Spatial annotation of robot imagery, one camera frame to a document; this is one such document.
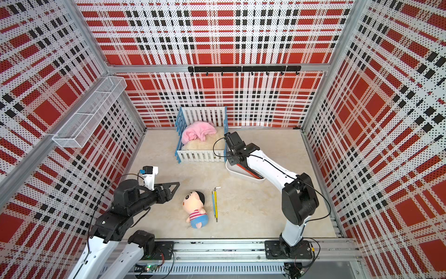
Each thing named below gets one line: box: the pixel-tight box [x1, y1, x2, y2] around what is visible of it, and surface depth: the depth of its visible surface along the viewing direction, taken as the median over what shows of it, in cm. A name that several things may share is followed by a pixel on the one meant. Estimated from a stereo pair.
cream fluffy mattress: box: [181, 126, 225, 151], surface depth 102 cm
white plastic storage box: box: [225, 159, 266, 183], surface depth 95 cm
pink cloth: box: [181, 120, 217, 145], surface depth 101 cm
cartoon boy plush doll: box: [182, 190, 210, 230], surface depth 81 cm
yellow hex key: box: [213, 186, 222, 223], surface depth 90 cm
